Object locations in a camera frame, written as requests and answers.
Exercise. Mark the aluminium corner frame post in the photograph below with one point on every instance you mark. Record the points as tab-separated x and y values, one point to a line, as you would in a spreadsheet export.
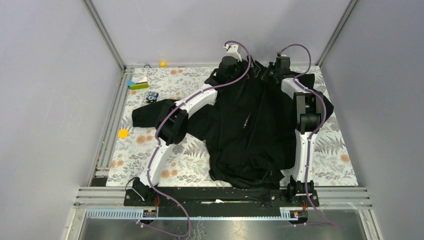
95	16
352	4

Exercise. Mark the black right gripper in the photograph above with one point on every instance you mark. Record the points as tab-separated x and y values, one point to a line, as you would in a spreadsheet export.
264	75

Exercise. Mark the black zip-up jacket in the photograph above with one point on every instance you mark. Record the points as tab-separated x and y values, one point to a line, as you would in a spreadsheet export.
247	130

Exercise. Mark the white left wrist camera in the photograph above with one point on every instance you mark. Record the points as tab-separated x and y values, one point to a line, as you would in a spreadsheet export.
233	51

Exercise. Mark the aluminium corner frame post left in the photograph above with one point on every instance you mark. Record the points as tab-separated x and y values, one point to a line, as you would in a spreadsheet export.
95	16

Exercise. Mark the floral patterned table mat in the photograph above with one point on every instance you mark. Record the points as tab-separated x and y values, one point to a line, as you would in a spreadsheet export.
188	162

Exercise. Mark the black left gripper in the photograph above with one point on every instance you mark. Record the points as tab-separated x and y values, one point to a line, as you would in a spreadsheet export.
243	70

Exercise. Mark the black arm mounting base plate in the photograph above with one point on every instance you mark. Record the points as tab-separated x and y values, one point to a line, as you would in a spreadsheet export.
224	202

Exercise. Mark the small black blue toy car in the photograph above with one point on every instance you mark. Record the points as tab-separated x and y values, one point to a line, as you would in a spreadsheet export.
152	97

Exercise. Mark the aluminium corner frame post right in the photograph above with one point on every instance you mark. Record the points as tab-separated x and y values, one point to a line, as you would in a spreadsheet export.
352	4

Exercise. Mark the yellow round disc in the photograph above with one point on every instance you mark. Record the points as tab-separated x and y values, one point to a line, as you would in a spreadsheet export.
123	133

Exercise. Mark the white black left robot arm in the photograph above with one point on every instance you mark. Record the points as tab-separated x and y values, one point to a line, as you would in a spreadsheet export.
171	129

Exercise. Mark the green purple toy block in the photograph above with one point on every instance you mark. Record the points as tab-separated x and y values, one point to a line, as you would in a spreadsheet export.
140	84

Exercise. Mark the aluminium front rail frame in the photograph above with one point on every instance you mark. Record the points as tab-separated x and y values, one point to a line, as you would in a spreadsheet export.
345	213

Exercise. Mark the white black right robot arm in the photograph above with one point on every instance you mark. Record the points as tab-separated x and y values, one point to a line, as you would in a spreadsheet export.
307	115

